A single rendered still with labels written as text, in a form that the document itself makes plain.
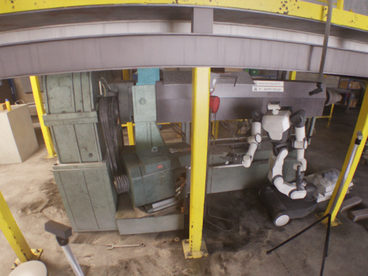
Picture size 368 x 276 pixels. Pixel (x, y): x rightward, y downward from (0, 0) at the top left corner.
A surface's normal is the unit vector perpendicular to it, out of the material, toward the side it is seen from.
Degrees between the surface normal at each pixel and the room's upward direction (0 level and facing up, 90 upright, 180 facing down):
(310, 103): 90
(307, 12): 90
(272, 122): 102
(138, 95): 90
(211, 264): 0
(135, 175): 45
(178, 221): 90
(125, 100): 81
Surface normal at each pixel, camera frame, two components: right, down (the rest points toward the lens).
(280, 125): -0.66, 0.47
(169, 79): 0.08, -0.61
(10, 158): 0.16, 0.38
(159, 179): 0.48, 0.33
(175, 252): 0.00, -0.92
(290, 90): 0.16, 0.18
